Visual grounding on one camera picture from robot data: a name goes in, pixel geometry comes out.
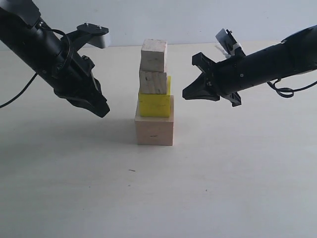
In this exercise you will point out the small wooden cube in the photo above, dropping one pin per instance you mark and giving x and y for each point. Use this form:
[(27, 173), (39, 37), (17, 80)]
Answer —
[(153, 55)]

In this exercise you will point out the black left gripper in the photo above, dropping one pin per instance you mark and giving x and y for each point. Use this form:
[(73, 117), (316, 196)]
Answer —
[(49, 52)]

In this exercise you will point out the medium plain wooden cube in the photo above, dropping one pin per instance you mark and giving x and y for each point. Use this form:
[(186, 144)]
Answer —
[(153, 82)]

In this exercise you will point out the large light wooden cube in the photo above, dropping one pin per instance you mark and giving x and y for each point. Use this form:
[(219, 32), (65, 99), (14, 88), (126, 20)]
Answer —
[(155, 130)]

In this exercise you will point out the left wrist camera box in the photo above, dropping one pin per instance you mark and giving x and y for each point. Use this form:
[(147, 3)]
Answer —
[(88, 33)]

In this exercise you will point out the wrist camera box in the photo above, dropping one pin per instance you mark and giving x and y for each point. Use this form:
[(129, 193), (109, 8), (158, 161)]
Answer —
[(229, 46), (88, 33)]

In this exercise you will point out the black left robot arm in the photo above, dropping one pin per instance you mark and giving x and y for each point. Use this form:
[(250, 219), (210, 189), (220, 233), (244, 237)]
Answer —
[(53, 54)]

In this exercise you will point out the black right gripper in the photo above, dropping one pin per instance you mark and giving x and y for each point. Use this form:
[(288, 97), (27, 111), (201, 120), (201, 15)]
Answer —
[(296, 54)]

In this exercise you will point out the yellow painted wooden cube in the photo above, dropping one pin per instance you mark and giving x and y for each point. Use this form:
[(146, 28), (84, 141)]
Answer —
[(155, 105)]

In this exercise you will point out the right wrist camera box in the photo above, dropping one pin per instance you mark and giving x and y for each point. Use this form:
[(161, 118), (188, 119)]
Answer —
[(229, 46)]

